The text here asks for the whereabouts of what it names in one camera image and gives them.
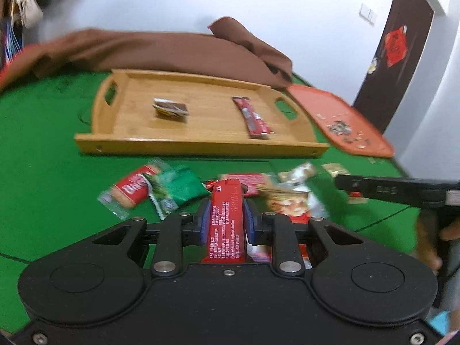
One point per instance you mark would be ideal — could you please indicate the pink cracker packet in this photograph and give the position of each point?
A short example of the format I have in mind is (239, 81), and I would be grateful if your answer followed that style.
(251, 179)

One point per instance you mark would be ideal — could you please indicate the pile of seed shells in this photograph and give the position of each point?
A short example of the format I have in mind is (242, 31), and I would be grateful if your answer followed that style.
(339, 127)

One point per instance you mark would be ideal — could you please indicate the dark brown door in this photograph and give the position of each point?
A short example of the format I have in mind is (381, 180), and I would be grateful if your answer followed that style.
(395, 79)

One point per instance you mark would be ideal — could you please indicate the red wafer bar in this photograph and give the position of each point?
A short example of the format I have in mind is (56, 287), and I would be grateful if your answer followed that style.
(224, 222)

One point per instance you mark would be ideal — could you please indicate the white handbag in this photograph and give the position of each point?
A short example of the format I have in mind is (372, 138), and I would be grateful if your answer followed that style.
(28, 9)

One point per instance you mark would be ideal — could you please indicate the orange plastic tray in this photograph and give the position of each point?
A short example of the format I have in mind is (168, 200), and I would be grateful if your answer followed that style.
(323, 107)

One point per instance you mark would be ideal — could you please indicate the small flower door sticker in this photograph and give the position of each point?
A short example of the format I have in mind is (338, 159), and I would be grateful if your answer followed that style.
(373, 64)

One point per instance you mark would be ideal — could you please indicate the brown cloth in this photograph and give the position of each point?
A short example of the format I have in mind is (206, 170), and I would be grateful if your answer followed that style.
(161, 50)

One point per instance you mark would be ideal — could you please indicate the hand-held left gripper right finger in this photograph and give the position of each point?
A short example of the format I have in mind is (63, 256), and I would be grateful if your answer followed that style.
(250, 224)

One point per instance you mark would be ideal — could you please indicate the blue striped bag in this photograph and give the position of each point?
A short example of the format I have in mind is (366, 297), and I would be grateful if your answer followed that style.
(10, 43)

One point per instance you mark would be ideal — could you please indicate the gold candy wrapper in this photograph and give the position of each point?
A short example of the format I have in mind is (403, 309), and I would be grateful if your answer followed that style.
(334, 169)

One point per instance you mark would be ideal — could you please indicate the dark brown snack packet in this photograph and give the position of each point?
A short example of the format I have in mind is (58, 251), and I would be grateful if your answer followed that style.
(170, 108)

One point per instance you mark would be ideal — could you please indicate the red nut snack packet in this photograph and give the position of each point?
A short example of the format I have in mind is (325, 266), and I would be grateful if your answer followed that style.
(291, 205)

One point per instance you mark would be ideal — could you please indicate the red plastic tray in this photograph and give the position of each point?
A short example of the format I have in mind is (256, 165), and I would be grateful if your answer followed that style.
(4, 75)

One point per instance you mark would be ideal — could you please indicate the white and gold candy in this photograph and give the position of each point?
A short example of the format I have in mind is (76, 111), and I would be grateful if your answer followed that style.
(300, 172)

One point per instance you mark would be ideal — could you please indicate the light blue cloth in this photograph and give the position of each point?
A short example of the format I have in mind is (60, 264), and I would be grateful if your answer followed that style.
(444, 327)

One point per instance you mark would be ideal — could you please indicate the red caramel biscuit packet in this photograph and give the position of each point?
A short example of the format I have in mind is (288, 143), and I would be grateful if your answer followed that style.
(133, 187)

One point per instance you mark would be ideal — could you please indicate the person's right hand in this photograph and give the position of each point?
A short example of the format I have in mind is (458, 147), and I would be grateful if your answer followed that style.
(427, 239)

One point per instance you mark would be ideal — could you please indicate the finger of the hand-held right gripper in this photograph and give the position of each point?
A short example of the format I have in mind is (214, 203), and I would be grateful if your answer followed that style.
(381, 188)

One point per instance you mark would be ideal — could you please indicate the green snack packet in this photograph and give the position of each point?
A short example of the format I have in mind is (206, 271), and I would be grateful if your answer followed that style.
(179, 185)

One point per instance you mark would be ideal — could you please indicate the white wall switch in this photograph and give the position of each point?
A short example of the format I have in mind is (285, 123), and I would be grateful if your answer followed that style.
(368, 13)

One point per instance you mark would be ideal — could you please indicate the dark red stick packet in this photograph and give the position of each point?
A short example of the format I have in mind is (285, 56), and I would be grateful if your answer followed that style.
(251, 118)

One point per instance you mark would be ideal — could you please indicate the red door decoration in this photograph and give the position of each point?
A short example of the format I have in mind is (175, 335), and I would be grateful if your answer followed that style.
(396, 46)

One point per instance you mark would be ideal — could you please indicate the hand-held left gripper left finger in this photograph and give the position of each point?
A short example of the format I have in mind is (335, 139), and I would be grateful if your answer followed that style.
(204, 222)

